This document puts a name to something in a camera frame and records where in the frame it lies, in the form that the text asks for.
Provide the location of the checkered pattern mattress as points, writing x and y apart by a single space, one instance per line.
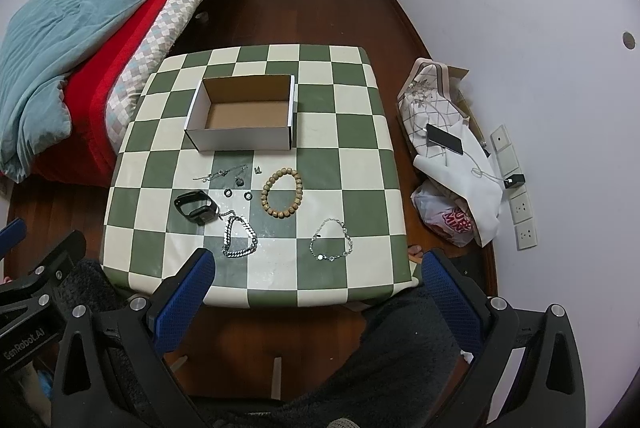
122 102

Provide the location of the teal blue duvet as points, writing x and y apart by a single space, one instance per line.
45 41

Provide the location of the white red plastic bag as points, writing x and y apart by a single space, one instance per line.
442 216

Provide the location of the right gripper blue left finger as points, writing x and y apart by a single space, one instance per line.
175 303

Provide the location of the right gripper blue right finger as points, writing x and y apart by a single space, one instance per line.
458 313

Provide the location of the black smartphone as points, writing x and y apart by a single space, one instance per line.
439 137

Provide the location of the green white checkered tablecloth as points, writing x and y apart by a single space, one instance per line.
323 224

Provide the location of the white power strip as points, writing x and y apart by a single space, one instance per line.
521 208

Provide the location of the white cardboard box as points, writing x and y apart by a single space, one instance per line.
243 113

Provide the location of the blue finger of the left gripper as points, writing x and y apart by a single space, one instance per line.
11 235

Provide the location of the black charger plug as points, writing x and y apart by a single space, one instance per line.
514 180

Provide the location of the white quilted tote bag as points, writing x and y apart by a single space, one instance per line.
430 96

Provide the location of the black smart band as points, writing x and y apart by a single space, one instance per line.
197 207

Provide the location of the red bed sheet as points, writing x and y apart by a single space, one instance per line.
86 157

